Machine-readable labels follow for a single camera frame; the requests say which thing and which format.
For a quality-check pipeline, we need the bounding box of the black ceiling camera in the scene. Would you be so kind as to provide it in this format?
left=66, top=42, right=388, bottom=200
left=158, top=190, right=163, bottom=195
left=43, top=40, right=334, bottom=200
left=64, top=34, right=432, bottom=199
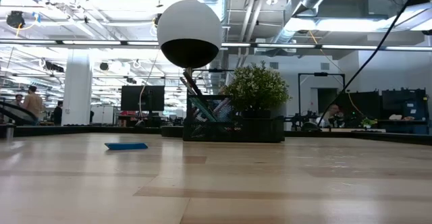
left=6, top=10, right=26, bottom=28

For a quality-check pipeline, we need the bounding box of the black monitor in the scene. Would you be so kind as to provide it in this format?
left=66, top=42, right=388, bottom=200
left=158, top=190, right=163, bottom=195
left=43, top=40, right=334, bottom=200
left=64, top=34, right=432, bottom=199
left=120, top=85, right=165, bottom=112
left=338, top=90, right=381, bottom=120
left=381, top=88, right=428, bottom=121

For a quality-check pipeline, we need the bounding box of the black aluminium table frame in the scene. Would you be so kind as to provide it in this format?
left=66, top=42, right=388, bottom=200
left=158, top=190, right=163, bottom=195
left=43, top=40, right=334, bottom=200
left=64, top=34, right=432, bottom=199
left=0, top=125, right=432, bottom=146

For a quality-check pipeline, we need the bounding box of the white column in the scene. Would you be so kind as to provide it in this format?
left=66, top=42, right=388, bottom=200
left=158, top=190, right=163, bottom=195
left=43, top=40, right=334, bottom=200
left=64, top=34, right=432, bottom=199
left=61, top=50, right=93, bottom=126

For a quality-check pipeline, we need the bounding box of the small potted green plant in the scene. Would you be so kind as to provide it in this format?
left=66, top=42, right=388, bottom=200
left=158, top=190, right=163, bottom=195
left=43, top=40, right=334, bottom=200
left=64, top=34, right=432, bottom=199
left=221, top=61, right=292, bottom=119

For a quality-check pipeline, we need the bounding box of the black mesh desk organizer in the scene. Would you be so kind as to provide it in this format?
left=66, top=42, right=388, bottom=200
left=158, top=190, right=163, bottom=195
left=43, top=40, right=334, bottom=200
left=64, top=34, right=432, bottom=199
left=182, top=94, right=286, bottom=143

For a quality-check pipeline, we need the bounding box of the black tubular stand frame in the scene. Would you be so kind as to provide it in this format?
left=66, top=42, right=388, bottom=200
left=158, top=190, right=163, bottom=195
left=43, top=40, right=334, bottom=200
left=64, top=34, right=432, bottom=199
left=298, top=72, right=346, bottom=130

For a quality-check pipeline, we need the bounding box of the grey metal cylinder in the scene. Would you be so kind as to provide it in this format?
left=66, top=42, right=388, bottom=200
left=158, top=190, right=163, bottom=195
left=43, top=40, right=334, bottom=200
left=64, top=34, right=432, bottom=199
left=0, top=123, right=17, bottom=140

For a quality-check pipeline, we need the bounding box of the blue eraser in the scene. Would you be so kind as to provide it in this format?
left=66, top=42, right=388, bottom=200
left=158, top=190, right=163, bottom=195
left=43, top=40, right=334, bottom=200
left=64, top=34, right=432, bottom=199
left=103, top=142, right=149, bottom=151

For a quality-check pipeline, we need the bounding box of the long black hanging cable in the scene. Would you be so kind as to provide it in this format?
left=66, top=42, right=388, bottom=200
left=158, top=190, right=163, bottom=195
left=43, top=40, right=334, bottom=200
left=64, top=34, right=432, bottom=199
left=317, top=0, right=425, bottom=127

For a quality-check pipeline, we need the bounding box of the white globe table lamp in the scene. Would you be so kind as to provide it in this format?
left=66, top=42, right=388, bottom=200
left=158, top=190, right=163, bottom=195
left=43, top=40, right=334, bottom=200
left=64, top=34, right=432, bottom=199
left=157, top=0, right=223, bottom=96

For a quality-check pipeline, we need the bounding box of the tiny green desk plant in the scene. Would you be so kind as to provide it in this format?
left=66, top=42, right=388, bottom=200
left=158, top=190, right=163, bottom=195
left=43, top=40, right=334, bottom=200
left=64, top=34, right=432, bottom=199
left=360, top=116, right=378, bottom=130

